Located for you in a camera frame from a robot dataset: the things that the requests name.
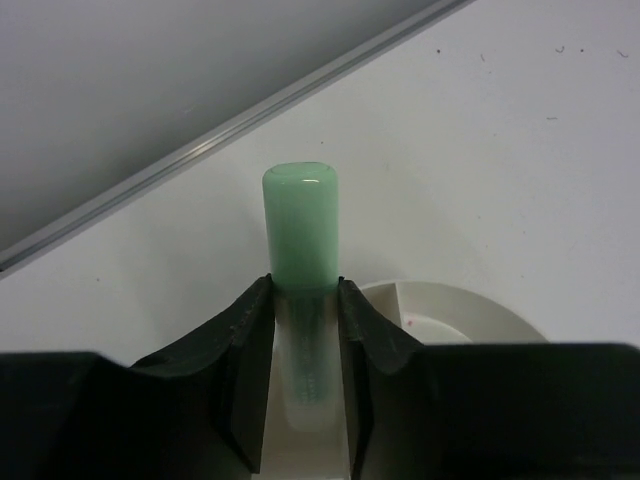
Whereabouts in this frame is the green highlighter pen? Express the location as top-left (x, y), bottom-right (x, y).
top-left (262, 162), bottom-right (341, 432)

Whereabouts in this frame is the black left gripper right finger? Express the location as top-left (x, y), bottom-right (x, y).
top-left (338, 280), bottom-right (639, 479)

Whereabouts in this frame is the aluminium frame rail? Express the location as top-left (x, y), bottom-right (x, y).
top-left (1, 1), bottom-right (461, 270)

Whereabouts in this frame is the white round divided container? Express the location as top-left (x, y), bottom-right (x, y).
top-left (258, 280), bottom-right (545, 479)

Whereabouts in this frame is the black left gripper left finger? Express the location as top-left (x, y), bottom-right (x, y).
top-left (1, 276), bottom-right (275, 479)

